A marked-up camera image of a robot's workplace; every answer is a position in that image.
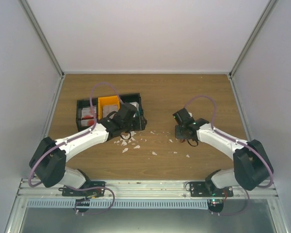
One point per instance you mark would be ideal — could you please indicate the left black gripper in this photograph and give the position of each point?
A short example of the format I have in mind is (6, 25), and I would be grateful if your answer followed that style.
(137, 127)

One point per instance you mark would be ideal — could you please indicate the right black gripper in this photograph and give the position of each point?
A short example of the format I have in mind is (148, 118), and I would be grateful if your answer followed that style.
(177, 134)

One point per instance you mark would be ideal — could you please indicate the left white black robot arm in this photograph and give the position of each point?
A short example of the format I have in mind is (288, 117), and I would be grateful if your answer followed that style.
(48, 163)

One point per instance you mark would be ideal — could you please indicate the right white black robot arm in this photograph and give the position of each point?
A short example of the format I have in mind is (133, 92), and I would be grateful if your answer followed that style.
(251, 165)

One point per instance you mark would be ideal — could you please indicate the black right card bin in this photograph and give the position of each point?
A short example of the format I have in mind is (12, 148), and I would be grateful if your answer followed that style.
(134, 97)

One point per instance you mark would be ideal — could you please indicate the black card bin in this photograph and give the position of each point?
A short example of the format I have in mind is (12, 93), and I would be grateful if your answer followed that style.
(134, 97)
(81, 104)

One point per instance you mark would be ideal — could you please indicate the yellow middle card bin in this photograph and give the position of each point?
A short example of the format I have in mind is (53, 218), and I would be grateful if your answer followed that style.
(108, 100)

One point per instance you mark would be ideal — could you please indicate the white pink card stack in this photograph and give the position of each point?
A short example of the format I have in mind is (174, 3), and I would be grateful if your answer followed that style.
(107, 109)

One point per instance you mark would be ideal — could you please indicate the red white card stack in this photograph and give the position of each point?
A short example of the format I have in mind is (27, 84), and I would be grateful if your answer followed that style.
(88, 116)

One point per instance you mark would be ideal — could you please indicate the black left card bin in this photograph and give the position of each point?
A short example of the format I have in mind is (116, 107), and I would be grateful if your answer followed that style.
(81, 104)

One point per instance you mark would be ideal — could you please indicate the white debris pile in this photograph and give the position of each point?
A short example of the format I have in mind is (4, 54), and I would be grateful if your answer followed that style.
(131, 141)

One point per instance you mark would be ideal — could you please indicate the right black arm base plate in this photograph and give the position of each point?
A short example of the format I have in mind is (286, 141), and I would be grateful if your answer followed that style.
(204, 189)

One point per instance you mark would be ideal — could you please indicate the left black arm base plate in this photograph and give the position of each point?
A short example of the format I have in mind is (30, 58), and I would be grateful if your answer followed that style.
(88, 189)

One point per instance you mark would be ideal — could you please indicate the grey slotted cable duct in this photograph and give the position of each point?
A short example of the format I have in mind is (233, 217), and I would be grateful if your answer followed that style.
(119, 204)

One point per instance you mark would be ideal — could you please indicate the aluminium mounting rail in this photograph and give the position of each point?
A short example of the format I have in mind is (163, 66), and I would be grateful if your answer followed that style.
(144, 189)

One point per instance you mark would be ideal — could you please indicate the right aluminium frame post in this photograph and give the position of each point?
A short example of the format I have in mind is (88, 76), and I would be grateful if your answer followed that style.
(253, 35)

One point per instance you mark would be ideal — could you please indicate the aluminium frame post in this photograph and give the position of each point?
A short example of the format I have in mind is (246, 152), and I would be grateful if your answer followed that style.
(253, 35)
(35, 24)

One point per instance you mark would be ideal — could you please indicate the left aluminium frame post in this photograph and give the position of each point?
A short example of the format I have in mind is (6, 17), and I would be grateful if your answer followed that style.
(35, 24)

